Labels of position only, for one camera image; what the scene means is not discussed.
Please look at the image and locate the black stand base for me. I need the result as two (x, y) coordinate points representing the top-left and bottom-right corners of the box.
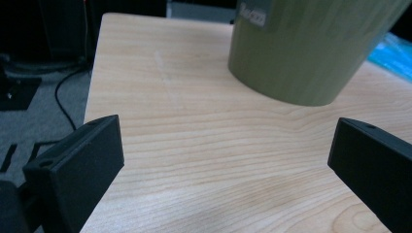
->
(0, 75), (43, 112)

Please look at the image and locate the grey box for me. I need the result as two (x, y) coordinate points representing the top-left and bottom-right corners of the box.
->
(166, 0), (238, 24)

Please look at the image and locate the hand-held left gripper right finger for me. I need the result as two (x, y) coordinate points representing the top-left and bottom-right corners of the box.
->
(326, 116), (412, 233)

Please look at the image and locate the black cable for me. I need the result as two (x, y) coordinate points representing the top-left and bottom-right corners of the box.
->
(53, 66), (92, 131)

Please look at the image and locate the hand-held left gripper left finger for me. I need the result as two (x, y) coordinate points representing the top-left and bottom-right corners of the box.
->
(22, 115), (125, 233)

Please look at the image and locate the blue plastic bag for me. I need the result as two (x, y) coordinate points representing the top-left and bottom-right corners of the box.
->
(367, 31), (412, 83)

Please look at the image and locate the green trash bin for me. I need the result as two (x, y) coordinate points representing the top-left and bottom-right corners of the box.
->
(227, 0), (412, 108)

